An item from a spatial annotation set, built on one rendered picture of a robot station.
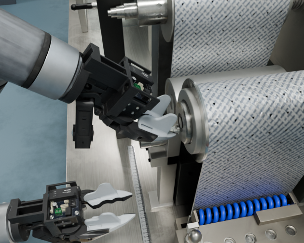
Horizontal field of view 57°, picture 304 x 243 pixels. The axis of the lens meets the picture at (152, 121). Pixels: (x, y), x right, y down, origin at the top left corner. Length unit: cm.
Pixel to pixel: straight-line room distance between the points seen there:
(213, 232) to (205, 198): 7
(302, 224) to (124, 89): 49
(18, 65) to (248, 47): 49
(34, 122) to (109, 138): 148
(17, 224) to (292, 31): 73
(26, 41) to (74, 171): 58
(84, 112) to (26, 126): 195
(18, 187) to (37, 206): 150
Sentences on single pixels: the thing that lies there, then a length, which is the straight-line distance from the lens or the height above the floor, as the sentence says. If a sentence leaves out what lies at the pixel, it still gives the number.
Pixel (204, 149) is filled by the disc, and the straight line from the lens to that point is 45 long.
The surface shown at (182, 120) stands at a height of 126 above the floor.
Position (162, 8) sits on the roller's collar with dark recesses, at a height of 135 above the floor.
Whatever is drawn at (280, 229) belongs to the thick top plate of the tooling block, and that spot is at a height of 103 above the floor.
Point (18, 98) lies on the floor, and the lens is 262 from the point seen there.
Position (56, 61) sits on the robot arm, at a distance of 36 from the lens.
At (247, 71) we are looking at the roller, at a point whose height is 123.
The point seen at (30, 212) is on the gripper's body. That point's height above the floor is 114.
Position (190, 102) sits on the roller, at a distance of 45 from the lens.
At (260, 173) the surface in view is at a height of 114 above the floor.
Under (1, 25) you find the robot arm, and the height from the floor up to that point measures 146.
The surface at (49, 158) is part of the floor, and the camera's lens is 209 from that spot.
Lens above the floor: 161
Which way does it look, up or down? 48 degrees down
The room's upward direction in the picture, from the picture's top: straight up
